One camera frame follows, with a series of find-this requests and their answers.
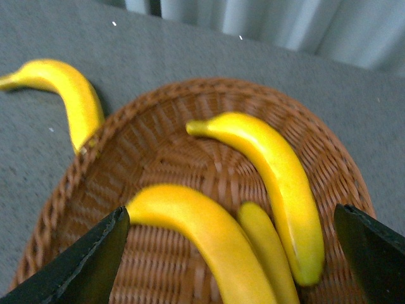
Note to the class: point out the small yellow banana in basket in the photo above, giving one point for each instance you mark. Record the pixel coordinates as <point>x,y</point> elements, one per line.
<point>267,246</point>

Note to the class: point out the white pleated curtain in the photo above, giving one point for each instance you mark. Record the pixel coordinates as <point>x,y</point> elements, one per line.
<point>367,34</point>

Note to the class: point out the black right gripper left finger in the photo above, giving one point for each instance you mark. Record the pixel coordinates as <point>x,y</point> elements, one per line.
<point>85,272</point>

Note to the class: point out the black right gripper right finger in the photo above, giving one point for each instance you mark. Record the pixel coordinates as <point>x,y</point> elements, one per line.
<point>375,254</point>

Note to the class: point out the right brown wicker basket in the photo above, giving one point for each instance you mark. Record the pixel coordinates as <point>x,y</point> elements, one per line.
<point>146,143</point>

